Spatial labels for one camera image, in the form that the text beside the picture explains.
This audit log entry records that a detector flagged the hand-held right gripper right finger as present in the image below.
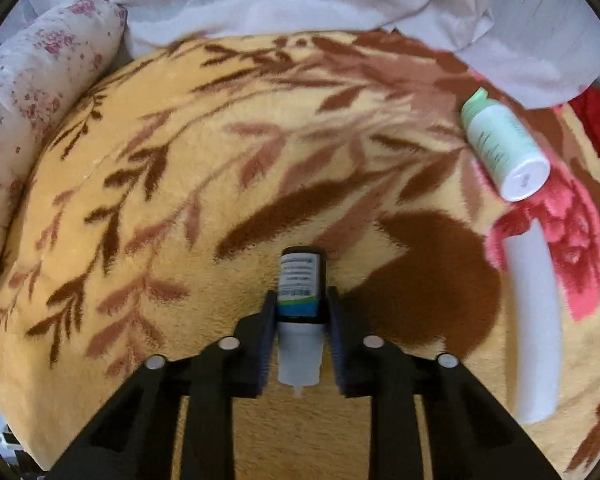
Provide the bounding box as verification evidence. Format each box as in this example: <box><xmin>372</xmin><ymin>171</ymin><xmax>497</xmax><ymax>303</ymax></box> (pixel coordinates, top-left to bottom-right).
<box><xmin>326</xmin><ymin>285</ymin><xmax>564</xmax><ymax>480</ymax></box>

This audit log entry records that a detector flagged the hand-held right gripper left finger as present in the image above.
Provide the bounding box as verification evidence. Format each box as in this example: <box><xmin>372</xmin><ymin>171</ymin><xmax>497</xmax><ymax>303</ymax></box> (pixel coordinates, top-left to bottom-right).
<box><xmin>45</xmin><ymin>289</ymin><xmax>279</xmax><ymax>480</ymax></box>

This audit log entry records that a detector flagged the small dark dropper bottle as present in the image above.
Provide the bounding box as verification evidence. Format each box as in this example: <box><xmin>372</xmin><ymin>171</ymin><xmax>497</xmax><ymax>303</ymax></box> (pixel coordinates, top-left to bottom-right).
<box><xmin>276</xmin><ymin>245</ymin><xmax>327</xmax><ymax>397</ymax></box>

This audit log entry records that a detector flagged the yellow leaf-print blanket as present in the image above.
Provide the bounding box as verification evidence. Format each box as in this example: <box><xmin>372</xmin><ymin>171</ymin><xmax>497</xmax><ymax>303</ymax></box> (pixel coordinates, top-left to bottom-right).
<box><xmin>0</xmin><ymin>30</ymin><xmax>600</xmax><ymax>480</ymax></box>

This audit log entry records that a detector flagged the long white tube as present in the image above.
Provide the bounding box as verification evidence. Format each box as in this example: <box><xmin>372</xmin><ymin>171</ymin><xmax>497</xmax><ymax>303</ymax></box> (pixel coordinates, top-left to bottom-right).
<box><xmin>502</xmin><ymin>219</ymin><xmax>562</xmax><ymax>424</ymax></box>

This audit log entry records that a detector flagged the white bottle with green cap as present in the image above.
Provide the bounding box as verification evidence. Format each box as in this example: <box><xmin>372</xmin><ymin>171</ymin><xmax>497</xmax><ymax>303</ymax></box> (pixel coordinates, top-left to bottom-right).
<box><xmin>460</xmin><ymin>87</ymin><xmax>551</xmax><ymax>203</ymax></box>

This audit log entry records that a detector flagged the white sheer curtain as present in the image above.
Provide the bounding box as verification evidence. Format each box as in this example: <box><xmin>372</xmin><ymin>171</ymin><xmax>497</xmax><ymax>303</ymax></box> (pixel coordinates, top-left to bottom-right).
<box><xmin>87</xmin><ymin>0</ymin><xmax>600</xmax><ymax>111</ymax></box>

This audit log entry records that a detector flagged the floral rolled quilt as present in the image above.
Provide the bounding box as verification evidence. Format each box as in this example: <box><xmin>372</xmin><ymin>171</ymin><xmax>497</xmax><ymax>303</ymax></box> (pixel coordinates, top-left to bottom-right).
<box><xmin>0</xmin><ymin>0</ymin><xmax>129</xmax><ymax>321</ymax></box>

